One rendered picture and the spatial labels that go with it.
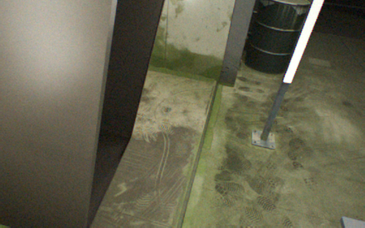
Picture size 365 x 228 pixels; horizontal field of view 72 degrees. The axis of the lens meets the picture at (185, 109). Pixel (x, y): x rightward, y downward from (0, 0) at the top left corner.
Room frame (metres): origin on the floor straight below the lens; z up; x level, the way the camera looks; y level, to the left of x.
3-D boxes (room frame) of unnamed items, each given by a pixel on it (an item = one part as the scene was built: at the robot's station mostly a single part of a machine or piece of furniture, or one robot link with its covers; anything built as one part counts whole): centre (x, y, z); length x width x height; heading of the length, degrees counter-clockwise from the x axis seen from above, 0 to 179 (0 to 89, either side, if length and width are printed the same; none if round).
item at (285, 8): (3.18, -1.01, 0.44); 0.59 x 0.58 x 0.89; 5
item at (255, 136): (1.67, -0.71, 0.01); 0.20 x 0.20 x 0.01; 81
